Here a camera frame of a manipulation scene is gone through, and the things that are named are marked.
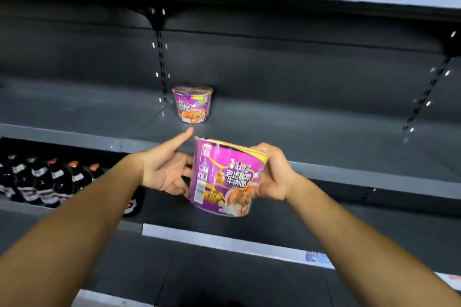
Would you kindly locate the row of dark glass bottles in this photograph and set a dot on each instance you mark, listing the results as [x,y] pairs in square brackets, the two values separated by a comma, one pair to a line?
[39,181]

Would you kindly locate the person's right forearm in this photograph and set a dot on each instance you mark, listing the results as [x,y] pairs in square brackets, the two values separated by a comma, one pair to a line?
[360,252]

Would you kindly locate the blue price tag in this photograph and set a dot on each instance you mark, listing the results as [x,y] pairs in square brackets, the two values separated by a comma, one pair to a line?
[317,257]

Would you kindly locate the red price tag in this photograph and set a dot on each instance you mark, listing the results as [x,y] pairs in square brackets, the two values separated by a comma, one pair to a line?
[453,278]

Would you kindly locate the person's left forearm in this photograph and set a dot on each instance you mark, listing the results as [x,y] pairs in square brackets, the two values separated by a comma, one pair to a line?
[65,245]

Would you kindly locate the person's right hand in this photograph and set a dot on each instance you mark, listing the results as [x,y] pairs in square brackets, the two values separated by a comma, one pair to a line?
[277,177]

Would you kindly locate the purple cup noodle bowl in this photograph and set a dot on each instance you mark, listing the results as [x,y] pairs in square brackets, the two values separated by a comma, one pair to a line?
[223,181]
[192,105]

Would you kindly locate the dark metal store shelving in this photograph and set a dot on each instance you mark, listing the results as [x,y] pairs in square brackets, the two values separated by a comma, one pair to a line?
[324,83]

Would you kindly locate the person's left hand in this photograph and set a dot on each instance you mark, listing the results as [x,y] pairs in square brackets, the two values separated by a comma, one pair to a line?
[162,166]

